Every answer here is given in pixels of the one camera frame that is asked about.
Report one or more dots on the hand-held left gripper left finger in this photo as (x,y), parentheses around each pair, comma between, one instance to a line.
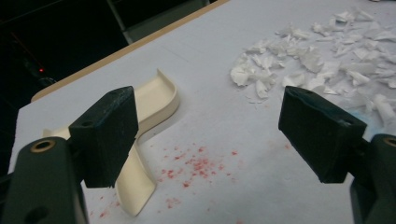
(104,137)

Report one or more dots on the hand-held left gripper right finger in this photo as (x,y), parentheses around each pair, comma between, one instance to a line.
(320,137)

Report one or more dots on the cream plastic dustpan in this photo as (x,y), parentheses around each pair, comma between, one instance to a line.
(155,101)

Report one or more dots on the pile of white paper scraps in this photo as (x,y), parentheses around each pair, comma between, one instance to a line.
(314,59)

